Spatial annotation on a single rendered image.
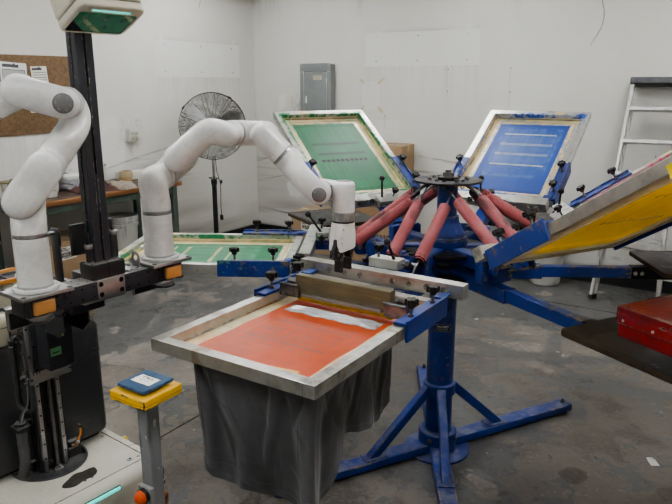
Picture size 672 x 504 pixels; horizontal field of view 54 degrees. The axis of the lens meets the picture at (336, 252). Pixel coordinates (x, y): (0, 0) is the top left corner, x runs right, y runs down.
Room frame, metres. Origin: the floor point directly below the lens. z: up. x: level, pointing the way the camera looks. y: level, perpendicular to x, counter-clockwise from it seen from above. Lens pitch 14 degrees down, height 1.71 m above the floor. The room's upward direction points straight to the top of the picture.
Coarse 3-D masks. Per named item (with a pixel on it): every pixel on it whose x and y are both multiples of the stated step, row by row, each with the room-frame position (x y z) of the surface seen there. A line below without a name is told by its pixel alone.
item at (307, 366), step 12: (348, 312) 2.12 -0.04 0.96; (336, 324) 2.01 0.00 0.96; (348, 324) 2.01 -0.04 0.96; (384, 324) 2.01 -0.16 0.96; (360, 336) 1.90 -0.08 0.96; (372, 336) 1.90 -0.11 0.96; (276, 348) 1.81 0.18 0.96; (336, 348) 1.81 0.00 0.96; (348, 348) 1.81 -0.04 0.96; (252, 360) 1.72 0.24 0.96; (264, 360) 1.72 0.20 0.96; (276, 360) 1.72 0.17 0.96; (288, 360) 1.72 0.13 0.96; (300, 360) 1.72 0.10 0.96; (312, 360) 1.72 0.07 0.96; (324, 360) 1.72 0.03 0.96; (300, 372) 1.64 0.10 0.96; (312, 372) 1.64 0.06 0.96
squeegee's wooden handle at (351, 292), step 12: (300, 276) 2.22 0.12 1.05; (312, 276) 2.20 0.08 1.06; (300, 288) 2.22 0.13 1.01; (312, 288) 2.19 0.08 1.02; (324, 288) 2.17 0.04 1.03; (336, 288) 2.14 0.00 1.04; (348, 288) 2.11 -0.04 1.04; (360, 288) 2.09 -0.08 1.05; (372, 288) 2.07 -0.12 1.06; (384, 288) 2.06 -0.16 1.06; (348, 300) 2.11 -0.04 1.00; (360, 300) 2.09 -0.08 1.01; (372, 300) 2.06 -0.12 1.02; (384, 300) 2.04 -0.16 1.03
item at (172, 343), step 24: (216, 312) 2.02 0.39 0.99; (240, 312) 2.08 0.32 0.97; (168, 336) 1.81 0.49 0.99; (192, 336) 1.89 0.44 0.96; (384, 336) 1.81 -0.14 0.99; (192, 360) 1.71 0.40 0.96; (216, 360) 1.66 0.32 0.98; (240, 360) 1.64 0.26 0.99; (360, 360) 1.67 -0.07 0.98; (264, 384) 1.57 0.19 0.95; (288, 384) 1.53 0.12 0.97; (312, 384) 1.50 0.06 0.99; (336, 384) 1.57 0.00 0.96
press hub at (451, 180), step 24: (456, 192) 2.83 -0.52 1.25; (456, 216) 2.82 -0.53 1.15; (408, 240) 2.96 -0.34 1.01; (456, 240) 2.77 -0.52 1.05; (432, 336) 2.82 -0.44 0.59; (432, 360) 2.81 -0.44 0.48; (432, 384) 2.81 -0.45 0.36; (432, 408) 2.81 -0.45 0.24; (432, 432) 2.80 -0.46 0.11; (456, 456) 2.76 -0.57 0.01
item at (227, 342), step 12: (300, 300) 2.25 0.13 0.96; (276, 312) 2.12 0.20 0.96; (288, 312) 2.12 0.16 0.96; (252, 324) 2.01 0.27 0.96; (216, 336) 1.90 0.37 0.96; (228, 336) 1.90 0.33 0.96; (216, 348) 1.81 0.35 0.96; (228, 348) 1.81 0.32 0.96; (240, 348) 1.81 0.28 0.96; (252, 348) 1.81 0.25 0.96; (264, 348) 1.81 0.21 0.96
